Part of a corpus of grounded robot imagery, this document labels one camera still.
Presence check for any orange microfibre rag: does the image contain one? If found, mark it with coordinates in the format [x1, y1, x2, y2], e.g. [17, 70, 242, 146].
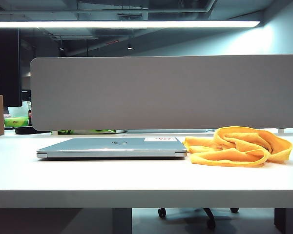
[183, 126, 293, 168]

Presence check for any silver closed laptop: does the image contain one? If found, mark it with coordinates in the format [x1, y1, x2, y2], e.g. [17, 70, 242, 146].
[36, 137, 188, 159]

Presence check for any white label sticker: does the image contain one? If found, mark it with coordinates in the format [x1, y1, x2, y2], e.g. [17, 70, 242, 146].
[144, 136, 179, 143]

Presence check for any grey fabric desk divider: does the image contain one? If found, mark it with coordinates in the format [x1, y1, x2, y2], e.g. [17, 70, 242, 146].
[30, 54, 293, 131]

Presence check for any green plastic package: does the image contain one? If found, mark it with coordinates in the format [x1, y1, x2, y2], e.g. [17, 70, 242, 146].
[58, 129, 124, 135]

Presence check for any grey table leg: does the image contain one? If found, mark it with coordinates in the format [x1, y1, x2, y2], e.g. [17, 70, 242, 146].
[112, 207, 133, 234]

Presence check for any black office chair base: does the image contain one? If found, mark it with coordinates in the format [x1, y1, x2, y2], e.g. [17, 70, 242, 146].
[157, 207, 240, 230]

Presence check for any black round monitor base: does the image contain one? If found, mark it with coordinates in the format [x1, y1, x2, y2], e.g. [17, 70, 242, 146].
[15, 126, 51, 135]

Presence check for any white tissue sheet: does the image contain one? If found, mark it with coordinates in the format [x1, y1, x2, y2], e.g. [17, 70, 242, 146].
[7, 101, 32, 118]

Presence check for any green tissue box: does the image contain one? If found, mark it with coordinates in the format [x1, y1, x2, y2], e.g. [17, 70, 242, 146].
[4, 117, 29, 128]

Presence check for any black computer monitor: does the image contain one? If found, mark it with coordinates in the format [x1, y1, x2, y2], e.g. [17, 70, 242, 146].
[0, 28, 23, 107]

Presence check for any dark table leg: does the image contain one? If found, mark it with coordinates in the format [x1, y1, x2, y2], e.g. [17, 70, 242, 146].
[274, 207, 293, 234]

